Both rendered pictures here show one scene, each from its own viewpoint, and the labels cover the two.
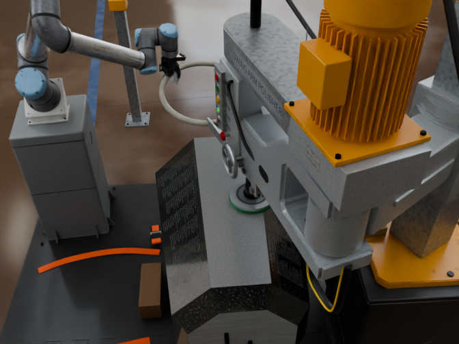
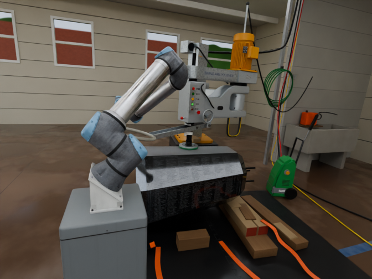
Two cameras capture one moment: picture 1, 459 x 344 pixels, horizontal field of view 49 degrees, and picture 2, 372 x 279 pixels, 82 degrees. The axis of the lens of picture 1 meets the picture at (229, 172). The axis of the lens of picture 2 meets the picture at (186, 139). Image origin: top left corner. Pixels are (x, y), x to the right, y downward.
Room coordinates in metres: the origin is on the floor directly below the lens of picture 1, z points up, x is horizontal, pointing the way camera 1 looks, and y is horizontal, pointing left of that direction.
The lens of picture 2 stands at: (2.21, 2.17, 1.50)
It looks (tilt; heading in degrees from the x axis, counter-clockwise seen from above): 14 degrees down; 258
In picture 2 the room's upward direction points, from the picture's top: 3 degrees clockwise
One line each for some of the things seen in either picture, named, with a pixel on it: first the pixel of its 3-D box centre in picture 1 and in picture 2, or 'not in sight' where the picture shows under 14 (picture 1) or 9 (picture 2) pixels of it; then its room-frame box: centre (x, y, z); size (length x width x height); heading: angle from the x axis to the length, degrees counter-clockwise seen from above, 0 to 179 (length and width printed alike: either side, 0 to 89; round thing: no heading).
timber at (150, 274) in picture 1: (151, 289); (192, 239); (1.73, 0.46, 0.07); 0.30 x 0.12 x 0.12; 4
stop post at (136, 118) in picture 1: (128, 63); not in sight; (3.54, 0.78, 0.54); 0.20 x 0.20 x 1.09; 2
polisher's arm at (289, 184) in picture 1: (293, 174); (220, 104); (1.33, -0.23, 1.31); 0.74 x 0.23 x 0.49; 20
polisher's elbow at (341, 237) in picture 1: (336, 215); (236, 101); (1.09, -0.33, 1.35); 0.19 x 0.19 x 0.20
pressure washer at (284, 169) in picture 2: not in sight; (284, 166); (0.17, -0.46, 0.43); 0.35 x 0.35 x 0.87; 77
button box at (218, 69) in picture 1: (221, 98); (191, 98); (1.73, 0.03, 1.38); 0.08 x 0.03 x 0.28; 20
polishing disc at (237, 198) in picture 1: (251, 194); (188, 145); (1.70, -0.10, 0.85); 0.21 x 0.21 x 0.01
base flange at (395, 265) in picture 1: (418, 238); (192, 137); (1.49, -0.85, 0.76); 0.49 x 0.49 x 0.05; 2
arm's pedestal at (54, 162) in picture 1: (66, 170); (108, 264); (2.40, 1.04, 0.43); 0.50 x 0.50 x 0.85; 8
